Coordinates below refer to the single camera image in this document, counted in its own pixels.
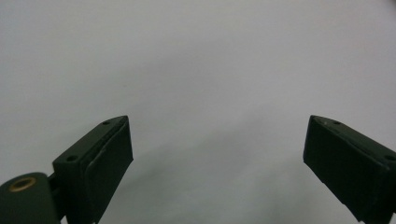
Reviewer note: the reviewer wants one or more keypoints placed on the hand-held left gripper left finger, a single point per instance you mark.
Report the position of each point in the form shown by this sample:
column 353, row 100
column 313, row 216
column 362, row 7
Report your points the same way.
column 93, row 174

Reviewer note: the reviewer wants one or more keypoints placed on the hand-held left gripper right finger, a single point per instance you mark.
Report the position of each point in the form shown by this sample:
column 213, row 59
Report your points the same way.
column 348, row 161

